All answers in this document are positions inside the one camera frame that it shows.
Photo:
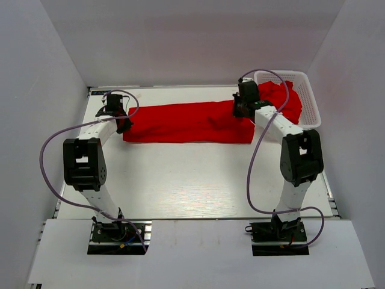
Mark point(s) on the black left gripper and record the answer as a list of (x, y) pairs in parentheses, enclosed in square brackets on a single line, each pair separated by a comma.
[(126, 127)]

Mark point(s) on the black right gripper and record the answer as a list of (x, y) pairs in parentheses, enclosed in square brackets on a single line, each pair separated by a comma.
[(236, 112)]

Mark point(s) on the red t shirt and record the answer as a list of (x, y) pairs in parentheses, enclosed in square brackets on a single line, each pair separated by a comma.
[(204, 122)]

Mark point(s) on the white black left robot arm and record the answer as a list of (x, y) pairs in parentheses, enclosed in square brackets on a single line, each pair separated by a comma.
[(84, 162)]

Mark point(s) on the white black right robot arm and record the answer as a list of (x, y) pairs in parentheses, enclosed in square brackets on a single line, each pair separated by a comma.
[(301, 158)]

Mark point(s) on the red shirts in basket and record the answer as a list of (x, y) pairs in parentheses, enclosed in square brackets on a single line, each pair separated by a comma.
[(276, 94)]

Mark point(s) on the blue table label sticker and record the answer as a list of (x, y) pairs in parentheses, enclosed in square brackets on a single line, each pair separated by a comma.
[(99, 92)]

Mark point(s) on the white plastic laundry basket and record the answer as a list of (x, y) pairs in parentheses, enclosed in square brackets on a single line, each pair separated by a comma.
[(309, 117)]

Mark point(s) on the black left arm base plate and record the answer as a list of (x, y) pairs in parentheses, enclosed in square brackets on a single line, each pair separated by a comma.
[(119, 238)]

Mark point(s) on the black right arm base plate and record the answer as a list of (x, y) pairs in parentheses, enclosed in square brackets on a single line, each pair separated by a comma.
[(268, 241)]

